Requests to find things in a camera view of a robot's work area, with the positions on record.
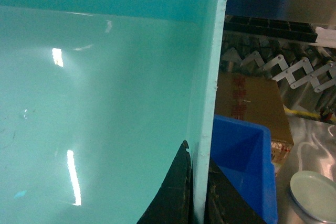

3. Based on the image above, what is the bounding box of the teal plastic box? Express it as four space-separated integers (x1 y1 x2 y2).
1 0 227 223

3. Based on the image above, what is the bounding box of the blue plastic box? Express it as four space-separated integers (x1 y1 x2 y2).
211 115 278 223

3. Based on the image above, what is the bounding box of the black compartment tray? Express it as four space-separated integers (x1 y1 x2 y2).
224 16 318 43

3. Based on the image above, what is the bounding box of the metal scissor linkage conveyor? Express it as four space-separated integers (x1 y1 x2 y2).
220 34 335 117

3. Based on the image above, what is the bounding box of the pale green round plate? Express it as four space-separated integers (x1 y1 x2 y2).
290 170 335 223

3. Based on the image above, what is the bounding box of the yellow cable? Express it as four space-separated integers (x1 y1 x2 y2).
284 106 336 123

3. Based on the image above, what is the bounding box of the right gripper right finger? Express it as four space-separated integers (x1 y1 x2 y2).
204 160 265 224

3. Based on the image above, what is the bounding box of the brown cardboard box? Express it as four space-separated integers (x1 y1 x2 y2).
215 72 294 171

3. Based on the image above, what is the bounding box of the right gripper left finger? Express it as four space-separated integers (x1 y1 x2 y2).
138 140 192 224

